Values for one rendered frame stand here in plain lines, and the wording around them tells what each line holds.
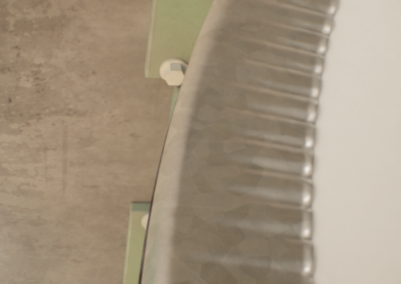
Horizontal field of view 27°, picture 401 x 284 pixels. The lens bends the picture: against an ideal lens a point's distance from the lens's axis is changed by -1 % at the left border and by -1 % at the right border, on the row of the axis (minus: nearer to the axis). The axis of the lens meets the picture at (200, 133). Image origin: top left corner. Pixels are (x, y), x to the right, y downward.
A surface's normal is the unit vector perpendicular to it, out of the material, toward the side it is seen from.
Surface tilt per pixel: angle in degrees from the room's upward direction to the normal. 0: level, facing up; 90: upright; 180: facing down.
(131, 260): 0
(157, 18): 0
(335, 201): 90
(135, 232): 0
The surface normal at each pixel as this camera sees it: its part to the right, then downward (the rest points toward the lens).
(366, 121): 0.13, -0.71
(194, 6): 0.09, 0.70
